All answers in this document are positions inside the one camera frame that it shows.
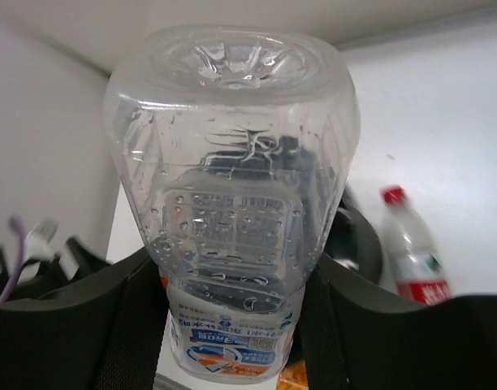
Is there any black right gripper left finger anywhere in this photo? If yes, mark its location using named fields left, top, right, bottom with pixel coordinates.
left=0, top=250, right=167, bottom=389

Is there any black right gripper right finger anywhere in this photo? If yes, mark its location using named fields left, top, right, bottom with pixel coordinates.
left=300, top=263, right=497, bottom=389

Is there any red label water bottle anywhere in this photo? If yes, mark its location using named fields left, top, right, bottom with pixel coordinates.
left=381, top=185, right=451, bottom=306

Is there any blue orange label bottle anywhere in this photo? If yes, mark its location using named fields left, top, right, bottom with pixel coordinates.
left=104, top=24, right=361, bottom=385

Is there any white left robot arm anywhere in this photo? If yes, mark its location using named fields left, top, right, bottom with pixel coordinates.
left=0, top=215, right=111, bottom=304

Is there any black plastic bin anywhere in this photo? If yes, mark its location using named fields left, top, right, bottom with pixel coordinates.
left=324, top=187, right=383, bottom=284

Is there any orange juice bottle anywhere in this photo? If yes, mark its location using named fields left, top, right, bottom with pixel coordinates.
left=276, top=361, right=309, bottom=390

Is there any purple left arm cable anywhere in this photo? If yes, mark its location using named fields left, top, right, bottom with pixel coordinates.
left=0, top=214, right=27, bottom=306

